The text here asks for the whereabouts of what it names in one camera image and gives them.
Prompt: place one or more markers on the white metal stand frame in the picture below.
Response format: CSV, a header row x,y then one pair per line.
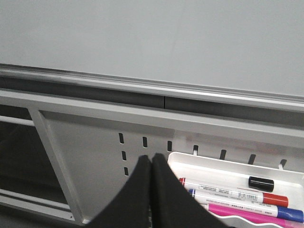
x,y
90,143

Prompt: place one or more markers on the black marker cap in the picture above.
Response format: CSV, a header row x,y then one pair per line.
x,y
261,184

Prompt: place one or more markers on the red capped whiteboard marker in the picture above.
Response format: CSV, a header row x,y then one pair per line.
x,y
235,193

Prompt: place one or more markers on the white whiteboard with aluminium frame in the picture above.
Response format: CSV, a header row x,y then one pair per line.
x,y
246,52

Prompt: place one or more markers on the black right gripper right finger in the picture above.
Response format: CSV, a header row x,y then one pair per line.
x,y
172,206

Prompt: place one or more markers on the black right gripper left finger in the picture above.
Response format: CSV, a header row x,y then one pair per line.
x,y
130,207

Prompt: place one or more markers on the blue capped whiteboard marker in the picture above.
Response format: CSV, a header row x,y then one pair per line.
x,y
249,206

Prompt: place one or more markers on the pink marker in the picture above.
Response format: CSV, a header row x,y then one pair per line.
x,y
228,213

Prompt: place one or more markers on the white upper plastic tray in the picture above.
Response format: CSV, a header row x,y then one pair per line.
x,y
234,174

